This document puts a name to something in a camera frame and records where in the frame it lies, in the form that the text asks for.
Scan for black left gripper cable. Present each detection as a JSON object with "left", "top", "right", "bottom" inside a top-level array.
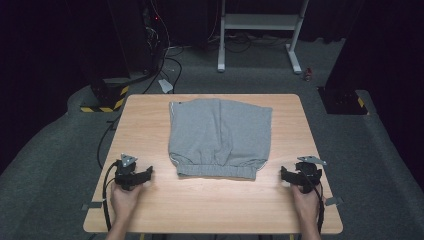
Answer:
[{"left": 101, "top": 159, "right": 122, "bottom": 233}]

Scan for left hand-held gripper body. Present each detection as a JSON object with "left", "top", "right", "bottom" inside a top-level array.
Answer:
[{"left": 114, "top": 153, "right": 141, "bottom": 192}]

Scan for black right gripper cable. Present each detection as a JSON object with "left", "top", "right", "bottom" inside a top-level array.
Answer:
[{"left": 298, "top": 169, "right": 326, "bottom": 234}]

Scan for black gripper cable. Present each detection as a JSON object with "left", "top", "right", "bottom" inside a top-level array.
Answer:
[
  {"left": 298, "top": 169, "right": 326, "bottom": 234},
  {"left": 101, "top": 159, "right": 122, "bottom": 233}
]

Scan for black equipment rack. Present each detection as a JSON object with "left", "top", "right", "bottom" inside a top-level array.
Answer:
[{"left": 108, "top": 0, "right": 168, "bottom": 76}]

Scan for person's right hand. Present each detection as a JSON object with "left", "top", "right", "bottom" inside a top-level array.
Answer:
[{"left": 290, "top": 184, "right": 323, "bottom": 219}]

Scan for black cable beside table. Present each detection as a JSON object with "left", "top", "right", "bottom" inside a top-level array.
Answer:
[{"left": 96, "top": 114, "right": 123, "bottom": 169}]

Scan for black floor cable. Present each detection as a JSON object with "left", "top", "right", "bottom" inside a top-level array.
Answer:
[{"left": 143, "top": 46, "right": 184, "bottom": 95}]

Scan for person's left hand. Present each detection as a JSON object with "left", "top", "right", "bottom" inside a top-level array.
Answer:
[{"left": 110, "top": 182, "right": 144, "bottom": 219}]

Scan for white metal stand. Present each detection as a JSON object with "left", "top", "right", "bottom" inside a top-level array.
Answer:
[{"left": 217, "top": 0, "right": 309, "bottom": 75}]

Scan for black yellow striped base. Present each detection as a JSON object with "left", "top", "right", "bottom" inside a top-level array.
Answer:
[{"left": 79, "top": 78, "right": 130, "bottom": 114}]

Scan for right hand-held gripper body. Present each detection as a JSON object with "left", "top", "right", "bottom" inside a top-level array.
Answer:
[{"left": 294, "top": 155, "right": 328, "bottom": 194}]

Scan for small white floor object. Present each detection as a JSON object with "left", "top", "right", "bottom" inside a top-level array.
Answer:
[{"left": 158, "top": 78, "right": 174, "bottom": 94}]

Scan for grey pants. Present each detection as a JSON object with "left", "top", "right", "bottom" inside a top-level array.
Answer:
[{"left": 167, "top": 98, "right": 274, "bottom": 181}]

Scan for cable bundle under stand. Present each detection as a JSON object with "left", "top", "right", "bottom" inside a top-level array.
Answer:
[{"left": 206, "top": 31, "right": 291, "bottom": 54}]

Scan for grey tape piece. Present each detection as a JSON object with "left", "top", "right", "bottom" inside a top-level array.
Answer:
[
  {"left": 81, "top": 201, "right": 104, "bottom": 212},
  {"left": 324, "top": 196, "right": 344, "bottom": 207}
]

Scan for dark base with yellow mark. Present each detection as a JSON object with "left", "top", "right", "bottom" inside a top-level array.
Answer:
[{"left": 318, "top": 87, "right": 370, "bottom": 116}]

